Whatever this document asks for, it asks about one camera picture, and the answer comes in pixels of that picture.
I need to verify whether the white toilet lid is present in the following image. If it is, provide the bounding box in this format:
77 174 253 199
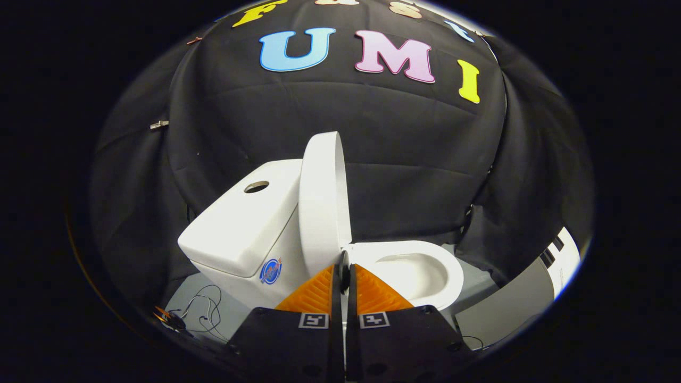
298 131 353 280

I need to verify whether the grey cabinet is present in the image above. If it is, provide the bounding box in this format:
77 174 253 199
455 257 557 349

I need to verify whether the thin white cable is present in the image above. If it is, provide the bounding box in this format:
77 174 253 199
180 284 223 326

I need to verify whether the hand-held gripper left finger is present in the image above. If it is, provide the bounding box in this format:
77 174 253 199
226 264 345 383

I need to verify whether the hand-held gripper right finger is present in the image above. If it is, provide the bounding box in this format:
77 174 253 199
346 263 474 383

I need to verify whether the black backdrop cloth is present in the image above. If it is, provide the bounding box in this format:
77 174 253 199
90 0 594 307

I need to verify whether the white panel with black slots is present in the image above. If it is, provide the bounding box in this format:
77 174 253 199
538 227 582 299

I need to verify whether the white toilet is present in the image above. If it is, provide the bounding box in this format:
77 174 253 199
177 159 465 312

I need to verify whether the black lid pull tab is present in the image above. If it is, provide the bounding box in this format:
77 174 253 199
338 250 351 293

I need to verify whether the orange yellow tool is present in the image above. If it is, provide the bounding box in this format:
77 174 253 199
154 305 187 332

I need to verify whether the white toilet tank cover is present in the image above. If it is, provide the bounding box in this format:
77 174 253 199
177 159 303 279

